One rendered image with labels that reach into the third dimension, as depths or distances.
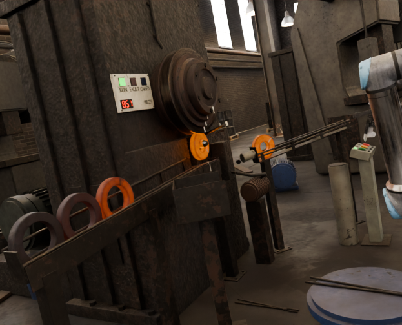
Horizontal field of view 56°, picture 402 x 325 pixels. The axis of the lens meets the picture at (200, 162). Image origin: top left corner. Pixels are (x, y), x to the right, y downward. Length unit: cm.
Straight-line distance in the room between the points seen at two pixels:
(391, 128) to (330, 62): 291
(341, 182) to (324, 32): 247
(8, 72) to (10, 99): 40
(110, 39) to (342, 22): 310
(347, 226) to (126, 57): 166
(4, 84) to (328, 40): 439
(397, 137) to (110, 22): 138
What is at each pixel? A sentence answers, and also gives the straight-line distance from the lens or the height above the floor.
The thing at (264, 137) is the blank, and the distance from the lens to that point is 251.
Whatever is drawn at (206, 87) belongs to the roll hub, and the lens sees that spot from 206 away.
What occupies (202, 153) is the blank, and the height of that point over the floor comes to 77.
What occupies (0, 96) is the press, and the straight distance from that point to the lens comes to 612.
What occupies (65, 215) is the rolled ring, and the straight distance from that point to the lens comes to 143.
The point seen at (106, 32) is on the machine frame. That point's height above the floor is 144.
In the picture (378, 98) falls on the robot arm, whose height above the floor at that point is 91.
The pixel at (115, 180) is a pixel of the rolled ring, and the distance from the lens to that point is 159.
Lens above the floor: 97
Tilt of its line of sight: 7 degrees down
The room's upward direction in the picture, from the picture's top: 11 degrees counter-clockwise
